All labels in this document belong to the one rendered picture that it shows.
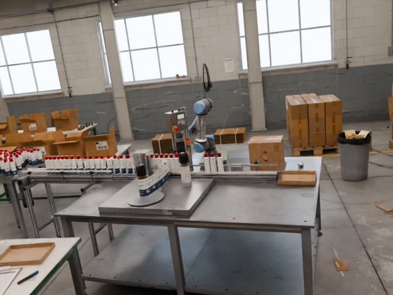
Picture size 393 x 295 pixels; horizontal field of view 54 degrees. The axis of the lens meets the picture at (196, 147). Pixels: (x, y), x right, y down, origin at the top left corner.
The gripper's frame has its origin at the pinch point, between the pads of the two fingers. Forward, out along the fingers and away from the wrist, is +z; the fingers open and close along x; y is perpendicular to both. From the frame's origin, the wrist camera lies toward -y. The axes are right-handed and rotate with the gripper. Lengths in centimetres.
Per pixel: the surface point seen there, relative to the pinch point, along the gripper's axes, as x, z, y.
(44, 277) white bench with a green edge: -199, 10, -46
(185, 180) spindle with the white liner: -78, -4, 21
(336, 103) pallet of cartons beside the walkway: 275, 5, 209
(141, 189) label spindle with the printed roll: -106, -8, -9
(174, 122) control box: -42, -49, 10
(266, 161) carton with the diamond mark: -38, -4, 91
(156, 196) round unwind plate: -100, 1, 0
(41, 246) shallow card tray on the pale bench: -162, 9, -70
